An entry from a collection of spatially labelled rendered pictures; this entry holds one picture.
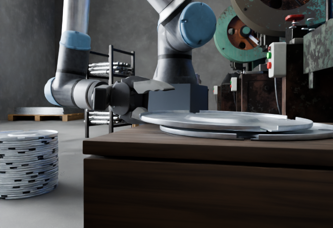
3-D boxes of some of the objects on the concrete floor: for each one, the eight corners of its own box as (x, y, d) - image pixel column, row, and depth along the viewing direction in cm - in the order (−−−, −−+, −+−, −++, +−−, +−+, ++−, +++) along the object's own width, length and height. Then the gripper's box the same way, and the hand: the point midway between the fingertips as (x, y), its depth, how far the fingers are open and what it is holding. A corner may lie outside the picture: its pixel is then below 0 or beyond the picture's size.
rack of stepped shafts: (115, 140, 287) (115, 44, 286) (80, 137, 307) (80, 48, 306) (138, 135, 326) (138, 51, 325) (105, 133, 346) (105, 54, 345)
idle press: (213, 129, 389) (214, 0, 387) (207, 123, 487) (207, 20, 486) (331, 130, 380) (331, -3, 378) (301, 124, 478) (301, 19, 476)
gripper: (112, 71, 74) (188, 75, 65) (109, 119, 75) (184, 130, 65) (89, 69, 67) (170, 73, 57) (86, 121, 68) (166, 134, 58)
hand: (166, 103), depth 59 cm, fingers open, 5 cm apart
